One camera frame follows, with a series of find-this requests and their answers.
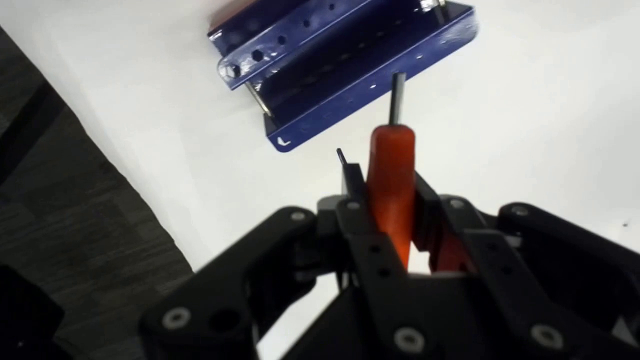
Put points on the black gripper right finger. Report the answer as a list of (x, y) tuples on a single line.
[(532, 286)]

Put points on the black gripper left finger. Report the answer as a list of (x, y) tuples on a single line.
[(372, 267)]

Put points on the blue metal tool rack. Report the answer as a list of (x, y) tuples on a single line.
[(347, 62)]

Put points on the large white paper sheet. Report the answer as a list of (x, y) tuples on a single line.
[(541, 126)]

